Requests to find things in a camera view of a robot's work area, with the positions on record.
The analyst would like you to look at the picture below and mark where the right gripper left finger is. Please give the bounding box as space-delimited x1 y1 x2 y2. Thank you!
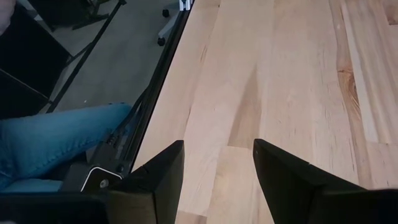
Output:
107 139 186 224

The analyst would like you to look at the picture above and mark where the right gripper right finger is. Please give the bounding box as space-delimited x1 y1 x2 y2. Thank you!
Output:
252 138 367 224

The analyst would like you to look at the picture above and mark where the person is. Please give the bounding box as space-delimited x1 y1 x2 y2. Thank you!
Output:
0 0 133 193

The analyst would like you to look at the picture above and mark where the white caster chair base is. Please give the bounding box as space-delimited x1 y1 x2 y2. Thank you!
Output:
157 8 182 47

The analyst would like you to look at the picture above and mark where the black floor stand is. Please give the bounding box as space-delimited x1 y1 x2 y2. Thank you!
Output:
46 0 128 113

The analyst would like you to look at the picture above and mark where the black flat board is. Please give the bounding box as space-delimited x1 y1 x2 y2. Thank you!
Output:
0 4 72 121

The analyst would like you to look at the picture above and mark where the black table-level camera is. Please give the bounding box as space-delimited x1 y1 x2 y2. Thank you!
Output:
60 161 124 194

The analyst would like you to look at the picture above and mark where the black camera cable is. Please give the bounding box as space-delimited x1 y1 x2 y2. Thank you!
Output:
105 88 150 147

